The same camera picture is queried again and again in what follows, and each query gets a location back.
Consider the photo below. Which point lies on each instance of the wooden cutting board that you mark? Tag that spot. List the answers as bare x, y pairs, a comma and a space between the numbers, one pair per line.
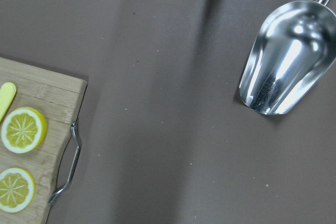
58, 97

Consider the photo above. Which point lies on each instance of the metal scoop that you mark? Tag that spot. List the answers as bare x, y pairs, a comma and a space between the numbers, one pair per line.
294, 48

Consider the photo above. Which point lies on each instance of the yellow plastic knife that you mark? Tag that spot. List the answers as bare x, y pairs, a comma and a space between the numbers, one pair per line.
7, 94

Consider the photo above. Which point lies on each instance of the lemon slice far side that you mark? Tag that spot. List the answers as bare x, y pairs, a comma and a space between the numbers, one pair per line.
17, 189

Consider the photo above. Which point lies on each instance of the lemon slice near handle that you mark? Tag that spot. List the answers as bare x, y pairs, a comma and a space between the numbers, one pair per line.
23, 130

